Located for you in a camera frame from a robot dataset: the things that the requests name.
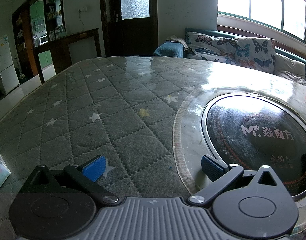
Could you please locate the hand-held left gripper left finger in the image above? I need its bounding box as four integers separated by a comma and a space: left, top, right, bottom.
18, 154, 120, 206

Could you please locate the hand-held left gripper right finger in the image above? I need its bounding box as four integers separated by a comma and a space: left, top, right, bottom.
188, 154, 292, 207

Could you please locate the round black induction cooktop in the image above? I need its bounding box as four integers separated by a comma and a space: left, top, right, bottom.
201, 92, 306, 202

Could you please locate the grey quilted star table cover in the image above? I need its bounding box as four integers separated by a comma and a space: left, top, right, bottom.
0, 55, 306, 240

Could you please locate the cream pillow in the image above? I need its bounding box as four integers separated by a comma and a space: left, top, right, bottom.
273, 54, 306, 87

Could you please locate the butterfly print cushion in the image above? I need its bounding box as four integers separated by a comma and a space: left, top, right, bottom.
184, 27, 306, 88
186, 31, 239, 63
226, 37, 277, 74

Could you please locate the broom with dustpan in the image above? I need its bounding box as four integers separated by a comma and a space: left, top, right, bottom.
14, 56, 26, 81

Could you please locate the dark wooden counter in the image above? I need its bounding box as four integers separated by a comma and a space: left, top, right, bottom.
32, 28, 102, 84

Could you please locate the beige towel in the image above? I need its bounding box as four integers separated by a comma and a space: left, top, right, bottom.
166, 36, 189, 48

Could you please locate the white refrigerator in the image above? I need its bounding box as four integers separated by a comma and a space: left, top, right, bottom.
0, 35, 20, 95

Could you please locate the dark wooden door frosted glass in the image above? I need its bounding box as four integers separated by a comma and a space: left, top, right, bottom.
99, 0, 159, 57

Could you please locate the tall wooden shelf cabinet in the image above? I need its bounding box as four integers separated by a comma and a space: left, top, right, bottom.
11, 0, 66, 81

